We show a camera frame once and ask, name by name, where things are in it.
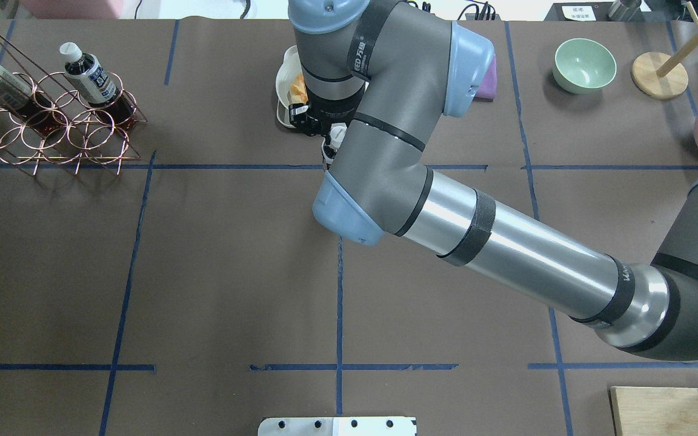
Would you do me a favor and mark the copper wire bottle rack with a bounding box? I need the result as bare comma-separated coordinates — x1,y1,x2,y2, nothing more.
0,34,148,176

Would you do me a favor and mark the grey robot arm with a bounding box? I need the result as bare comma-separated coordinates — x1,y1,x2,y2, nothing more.
288,1,698,361

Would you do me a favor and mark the cream rectangular tray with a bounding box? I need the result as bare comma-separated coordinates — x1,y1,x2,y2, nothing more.
276,45,301,129

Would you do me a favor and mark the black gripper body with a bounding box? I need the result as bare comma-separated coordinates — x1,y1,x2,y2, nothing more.
288,97,359,136

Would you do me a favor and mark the dark tea bottle lower right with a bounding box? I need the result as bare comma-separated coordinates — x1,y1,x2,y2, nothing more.
0,65,56,136

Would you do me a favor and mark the wooden cutting board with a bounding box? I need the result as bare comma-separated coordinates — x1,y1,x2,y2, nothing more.
609,386,698,435

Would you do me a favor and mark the wooden mug tree stand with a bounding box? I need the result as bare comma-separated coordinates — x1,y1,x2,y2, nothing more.
631,1,698,100

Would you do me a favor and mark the glazed ring donut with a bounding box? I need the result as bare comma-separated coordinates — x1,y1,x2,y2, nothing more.
288,73,308,105

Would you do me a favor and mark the mint green bowl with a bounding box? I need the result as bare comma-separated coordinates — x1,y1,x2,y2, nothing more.
552,38,617,94

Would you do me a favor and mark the pink storage box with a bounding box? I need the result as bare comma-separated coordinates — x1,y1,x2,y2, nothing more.
19,0,125,19

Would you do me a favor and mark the dark tea bottle top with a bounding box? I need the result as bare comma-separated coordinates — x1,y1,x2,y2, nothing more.
321,122,347,171

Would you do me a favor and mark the cream round plate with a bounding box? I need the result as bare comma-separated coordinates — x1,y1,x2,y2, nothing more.
275,51,304,120

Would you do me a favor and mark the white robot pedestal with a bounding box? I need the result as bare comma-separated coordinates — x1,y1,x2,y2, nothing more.
257,416,418,435

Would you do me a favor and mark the purple folded cloth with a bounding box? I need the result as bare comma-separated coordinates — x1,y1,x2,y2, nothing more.
474,56,497,102

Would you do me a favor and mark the dark tea bottle lower left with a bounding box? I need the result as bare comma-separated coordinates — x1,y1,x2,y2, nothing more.
59,42,136,131

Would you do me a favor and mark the dark tea bottle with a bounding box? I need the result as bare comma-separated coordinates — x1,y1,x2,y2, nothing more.
0,65,56,136
321,122,347,171
59,42,136,131

